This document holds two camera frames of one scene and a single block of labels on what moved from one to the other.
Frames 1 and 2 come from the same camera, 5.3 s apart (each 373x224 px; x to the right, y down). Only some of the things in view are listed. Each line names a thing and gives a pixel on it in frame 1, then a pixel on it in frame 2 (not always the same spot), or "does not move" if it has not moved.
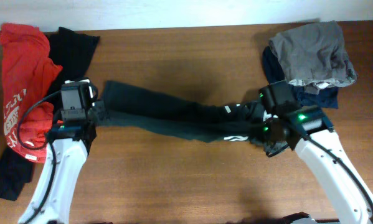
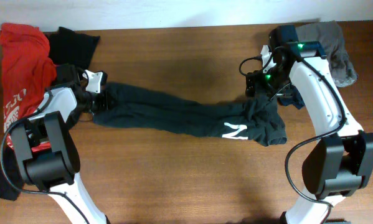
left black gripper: (103, 115) to (106, 103)
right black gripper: (256, 135) to (254, 83)
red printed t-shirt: (28, 70) does not move
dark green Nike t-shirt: (170, 111) does not move
